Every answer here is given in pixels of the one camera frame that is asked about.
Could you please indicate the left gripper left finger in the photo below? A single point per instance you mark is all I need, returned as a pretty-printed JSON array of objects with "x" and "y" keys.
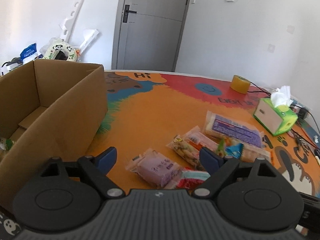
[{"x": 94, "y": 170}]

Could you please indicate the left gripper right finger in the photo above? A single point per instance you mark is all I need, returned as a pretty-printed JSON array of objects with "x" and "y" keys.
[{"x": 221, "y": 171}]

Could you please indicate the purple label cracker pack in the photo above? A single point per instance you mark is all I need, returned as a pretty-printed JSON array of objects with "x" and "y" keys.
[{"x": 233, "y": 132}]

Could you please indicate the pink cake snack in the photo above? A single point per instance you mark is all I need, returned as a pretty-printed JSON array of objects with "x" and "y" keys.
[{"x": 155, "y": 168}]

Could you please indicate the avocado green snack packet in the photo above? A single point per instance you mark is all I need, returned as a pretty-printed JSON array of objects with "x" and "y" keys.
[{"x": 221, "y": 148}]

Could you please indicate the blue small snack packet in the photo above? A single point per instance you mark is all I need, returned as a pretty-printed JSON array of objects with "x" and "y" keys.
[{"x": 234, "y": 151}]

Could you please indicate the red white striped packet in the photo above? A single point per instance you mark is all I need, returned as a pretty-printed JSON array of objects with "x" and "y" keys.
[{"x": 190, "y": 179}]

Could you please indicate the peanut snack packet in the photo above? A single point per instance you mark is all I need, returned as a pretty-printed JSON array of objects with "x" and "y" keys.
[{"x": 187, "y": 152}]

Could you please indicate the orange sausage snack packet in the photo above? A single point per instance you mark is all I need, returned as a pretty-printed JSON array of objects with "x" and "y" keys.
[{"x": 198, "y": 140}]

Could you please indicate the brown cardboard box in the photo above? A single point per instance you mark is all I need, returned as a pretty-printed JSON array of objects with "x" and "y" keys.
[{"x": 49, "y": 108}]

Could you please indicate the colourful cartoon table mat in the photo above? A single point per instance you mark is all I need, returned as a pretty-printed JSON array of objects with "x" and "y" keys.
[{"x": 147, "y": 110}]

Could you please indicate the green tissue box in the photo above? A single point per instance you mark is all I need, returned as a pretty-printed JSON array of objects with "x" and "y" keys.
[{"x": 275, "y": 120}]

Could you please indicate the key bunch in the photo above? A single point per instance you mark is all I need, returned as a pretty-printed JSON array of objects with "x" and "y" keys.
[{"x": 300, "y": 140}]

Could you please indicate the yellow tape roll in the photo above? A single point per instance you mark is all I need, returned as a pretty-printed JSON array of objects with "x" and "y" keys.
[{"x": 240, "y": 84}]

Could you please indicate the black power adapter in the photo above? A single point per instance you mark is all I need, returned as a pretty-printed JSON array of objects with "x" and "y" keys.
[{"x": 301, "y": 112}]

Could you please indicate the white power strip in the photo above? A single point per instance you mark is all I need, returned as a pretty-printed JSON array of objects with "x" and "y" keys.
[{"x": 281, "y": 97}]

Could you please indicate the white foam board short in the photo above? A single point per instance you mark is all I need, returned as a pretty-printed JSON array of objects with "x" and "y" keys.
[{"x": 89, "y": 36}]

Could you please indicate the blue plastic bag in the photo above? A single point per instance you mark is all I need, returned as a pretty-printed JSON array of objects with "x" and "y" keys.
[{"x": 31, "y": 50}]

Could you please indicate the white foam board tall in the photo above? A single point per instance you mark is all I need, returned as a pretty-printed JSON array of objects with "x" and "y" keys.
[{"x": 68, "y": 23}]

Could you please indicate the grey door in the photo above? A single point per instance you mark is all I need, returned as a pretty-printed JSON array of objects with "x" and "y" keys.
[{"x": 151, "y": 38}]

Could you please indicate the black door handle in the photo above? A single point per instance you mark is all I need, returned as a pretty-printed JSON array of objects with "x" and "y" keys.
[{"x": 126, "y": 13}]

